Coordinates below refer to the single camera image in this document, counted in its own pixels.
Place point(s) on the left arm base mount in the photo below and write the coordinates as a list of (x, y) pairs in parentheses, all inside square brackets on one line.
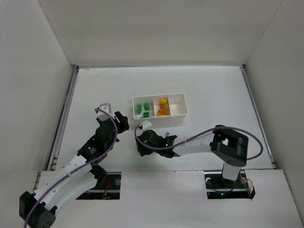
[(107, 186)]

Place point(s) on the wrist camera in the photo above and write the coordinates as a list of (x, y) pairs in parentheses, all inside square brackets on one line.
[(104, 110), (145, 125)]

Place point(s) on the white divided plastic container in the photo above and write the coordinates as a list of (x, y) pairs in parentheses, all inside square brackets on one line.
[(176, 105)]

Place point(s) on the yellow sloped lego brick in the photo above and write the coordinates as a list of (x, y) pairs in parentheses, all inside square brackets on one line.
[(163, 103)]

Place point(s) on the green square lego brick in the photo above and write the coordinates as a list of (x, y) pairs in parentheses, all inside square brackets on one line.
[(146, 115)]

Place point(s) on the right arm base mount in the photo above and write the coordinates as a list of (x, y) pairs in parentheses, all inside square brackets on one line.
[(219, 188)]

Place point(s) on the green lego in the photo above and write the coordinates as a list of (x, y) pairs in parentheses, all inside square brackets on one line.
[(147, 107)]

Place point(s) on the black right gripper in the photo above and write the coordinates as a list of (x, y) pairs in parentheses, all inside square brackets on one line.
[(141, 144)]

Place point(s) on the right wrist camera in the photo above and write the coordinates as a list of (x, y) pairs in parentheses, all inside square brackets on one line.
[(145, 125)]

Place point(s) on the right aluminium rail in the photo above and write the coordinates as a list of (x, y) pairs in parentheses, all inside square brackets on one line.
[(267, 148)]

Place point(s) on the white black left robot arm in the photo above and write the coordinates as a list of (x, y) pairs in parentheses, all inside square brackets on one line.
[(40, 208)]

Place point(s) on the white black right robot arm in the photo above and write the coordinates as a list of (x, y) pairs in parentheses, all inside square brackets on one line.
[(224, 142)]

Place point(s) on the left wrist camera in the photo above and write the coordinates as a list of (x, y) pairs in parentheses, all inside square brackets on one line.
[(104, 110)]

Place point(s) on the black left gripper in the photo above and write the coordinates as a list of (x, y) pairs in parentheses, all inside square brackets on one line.
[(118, 124)]

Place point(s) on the left aluminium rail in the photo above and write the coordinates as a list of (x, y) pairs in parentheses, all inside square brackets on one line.
[(50, 164)]

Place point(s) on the aluminium rail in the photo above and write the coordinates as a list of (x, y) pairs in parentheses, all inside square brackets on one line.
[(267, 148), (50, 164)]

